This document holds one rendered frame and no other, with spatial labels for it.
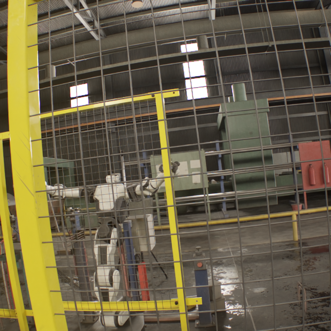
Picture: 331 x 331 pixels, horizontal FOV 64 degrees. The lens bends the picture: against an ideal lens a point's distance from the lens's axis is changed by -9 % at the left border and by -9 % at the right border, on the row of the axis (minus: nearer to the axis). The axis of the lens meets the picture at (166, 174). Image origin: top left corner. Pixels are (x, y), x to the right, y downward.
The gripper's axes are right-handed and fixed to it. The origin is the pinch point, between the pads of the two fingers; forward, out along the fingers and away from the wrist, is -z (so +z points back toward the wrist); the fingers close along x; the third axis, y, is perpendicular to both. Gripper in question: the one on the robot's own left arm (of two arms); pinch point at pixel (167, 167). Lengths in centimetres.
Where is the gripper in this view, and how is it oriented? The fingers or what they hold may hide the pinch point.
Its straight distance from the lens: 185.1
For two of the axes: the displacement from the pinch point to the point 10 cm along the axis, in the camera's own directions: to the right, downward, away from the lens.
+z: 1.3, 0.0, 9.9
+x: 9.8, -1.1, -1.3
